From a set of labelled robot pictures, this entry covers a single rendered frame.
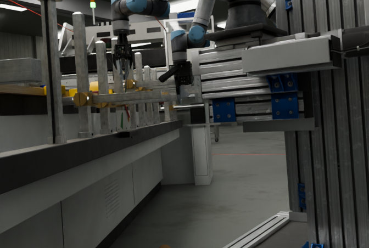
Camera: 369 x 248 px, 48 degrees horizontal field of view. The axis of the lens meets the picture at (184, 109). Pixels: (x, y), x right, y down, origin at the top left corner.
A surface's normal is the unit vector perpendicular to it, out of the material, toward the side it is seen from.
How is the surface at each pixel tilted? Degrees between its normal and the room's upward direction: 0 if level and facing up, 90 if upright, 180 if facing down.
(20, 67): 90
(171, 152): 90
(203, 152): 90
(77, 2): 90
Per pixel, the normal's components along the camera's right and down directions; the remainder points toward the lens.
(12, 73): -0.11, 0.00
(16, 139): 0.99, -0.07
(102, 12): 0.82, -0.06
